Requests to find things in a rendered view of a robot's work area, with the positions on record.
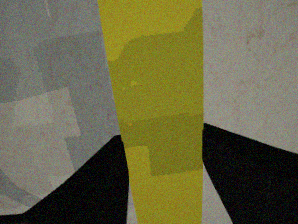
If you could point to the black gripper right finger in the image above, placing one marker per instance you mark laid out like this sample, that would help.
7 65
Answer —
257 183

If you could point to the yellow bar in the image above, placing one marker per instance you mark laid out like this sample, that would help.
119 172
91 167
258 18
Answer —
156 64

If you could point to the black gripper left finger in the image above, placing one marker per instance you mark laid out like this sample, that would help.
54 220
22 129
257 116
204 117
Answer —
97 193

